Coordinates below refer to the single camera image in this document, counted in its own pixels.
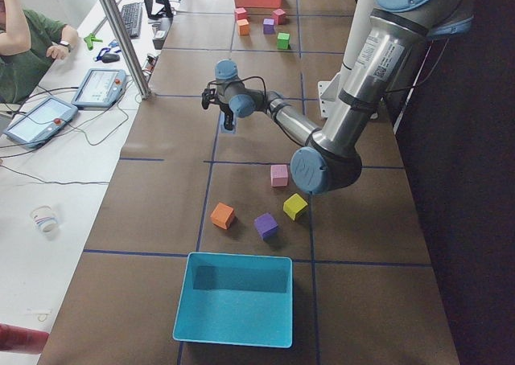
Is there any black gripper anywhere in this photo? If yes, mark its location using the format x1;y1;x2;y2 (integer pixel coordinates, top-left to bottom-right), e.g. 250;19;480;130
217;95;234;129

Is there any blue foam block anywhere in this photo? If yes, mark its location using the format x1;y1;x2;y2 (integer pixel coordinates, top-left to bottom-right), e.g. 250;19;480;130
220;113;237;134

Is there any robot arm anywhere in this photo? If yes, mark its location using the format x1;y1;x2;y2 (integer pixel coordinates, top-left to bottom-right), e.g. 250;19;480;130
202;0;475;195

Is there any pink foam block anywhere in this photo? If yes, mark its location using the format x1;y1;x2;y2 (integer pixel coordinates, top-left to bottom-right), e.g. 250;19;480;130
270;164;289;187

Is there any orange foam block left side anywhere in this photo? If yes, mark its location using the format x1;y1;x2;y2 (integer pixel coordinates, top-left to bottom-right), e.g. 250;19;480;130
210;202;235;230

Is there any orange foam block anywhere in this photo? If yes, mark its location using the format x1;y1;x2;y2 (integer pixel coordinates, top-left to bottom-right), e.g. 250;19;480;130
237;18;250;36
210;202;235;230

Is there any orange foam block right side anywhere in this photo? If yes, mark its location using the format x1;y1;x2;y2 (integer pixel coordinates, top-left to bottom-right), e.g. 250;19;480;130
237;18;250;36

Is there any green foam block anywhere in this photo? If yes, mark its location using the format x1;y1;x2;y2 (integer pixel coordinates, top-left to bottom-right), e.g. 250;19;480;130
276;32;290;50

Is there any purple foam block right side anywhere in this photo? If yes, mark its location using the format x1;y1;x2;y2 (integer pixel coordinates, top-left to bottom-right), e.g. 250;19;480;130
262;18;275;35

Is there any purple foam block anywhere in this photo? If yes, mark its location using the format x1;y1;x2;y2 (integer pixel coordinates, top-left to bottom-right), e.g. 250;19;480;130
253;213;278;240
262;18;275;35

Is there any yellow foam block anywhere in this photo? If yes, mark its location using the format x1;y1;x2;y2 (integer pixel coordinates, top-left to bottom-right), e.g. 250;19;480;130
282;193;308;221

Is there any crimson foam block far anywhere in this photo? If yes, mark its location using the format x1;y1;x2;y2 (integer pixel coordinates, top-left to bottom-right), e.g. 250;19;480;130
234;7;248;21

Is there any crimson foam block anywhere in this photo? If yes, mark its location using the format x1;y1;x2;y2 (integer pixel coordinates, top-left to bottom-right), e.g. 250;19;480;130
271;8;286;26
234;7;248;21

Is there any purple foam block left side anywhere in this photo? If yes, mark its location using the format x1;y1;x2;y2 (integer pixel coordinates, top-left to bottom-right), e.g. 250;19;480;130
253;213;278;240

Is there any crimson foam block near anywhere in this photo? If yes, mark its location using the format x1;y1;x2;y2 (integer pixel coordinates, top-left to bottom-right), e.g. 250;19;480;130
271;8;286;26

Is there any far teach pendant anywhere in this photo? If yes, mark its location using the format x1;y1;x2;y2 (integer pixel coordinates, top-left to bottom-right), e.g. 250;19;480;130
72;68;127;110

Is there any teach pendant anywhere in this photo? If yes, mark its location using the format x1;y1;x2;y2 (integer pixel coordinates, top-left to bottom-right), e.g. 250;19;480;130
72;68;127;110
3;96;78;149

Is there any black computer mouse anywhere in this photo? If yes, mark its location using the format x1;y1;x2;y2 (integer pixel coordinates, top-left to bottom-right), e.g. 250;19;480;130
101;52;120;64

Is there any black keyboard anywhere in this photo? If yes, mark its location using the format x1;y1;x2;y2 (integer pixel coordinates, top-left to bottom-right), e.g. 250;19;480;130
120;2;142;39

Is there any teal plastic bin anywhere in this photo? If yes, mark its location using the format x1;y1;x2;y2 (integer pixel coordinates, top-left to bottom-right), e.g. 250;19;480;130
172;252;294;348

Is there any near teach pendant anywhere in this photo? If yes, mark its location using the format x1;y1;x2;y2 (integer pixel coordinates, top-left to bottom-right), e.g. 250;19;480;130
3;96;78;149

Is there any paper cup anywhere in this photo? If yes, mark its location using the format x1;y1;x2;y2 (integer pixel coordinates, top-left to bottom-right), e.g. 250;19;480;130
30;205;59;237

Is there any person in green shirt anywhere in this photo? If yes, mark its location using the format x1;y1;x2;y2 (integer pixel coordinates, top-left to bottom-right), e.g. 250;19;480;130
1;0;79;105

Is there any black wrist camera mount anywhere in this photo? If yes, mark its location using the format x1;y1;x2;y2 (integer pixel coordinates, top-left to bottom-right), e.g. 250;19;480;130
201;88;219;110

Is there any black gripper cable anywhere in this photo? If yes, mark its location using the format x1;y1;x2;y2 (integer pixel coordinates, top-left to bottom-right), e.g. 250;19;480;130
207;75;269;100

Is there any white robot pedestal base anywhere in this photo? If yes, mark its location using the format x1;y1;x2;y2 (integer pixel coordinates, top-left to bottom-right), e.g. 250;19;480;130
318;0;377;119

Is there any aluminium frame post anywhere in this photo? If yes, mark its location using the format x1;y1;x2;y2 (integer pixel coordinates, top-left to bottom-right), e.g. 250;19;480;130
98;0;151;100

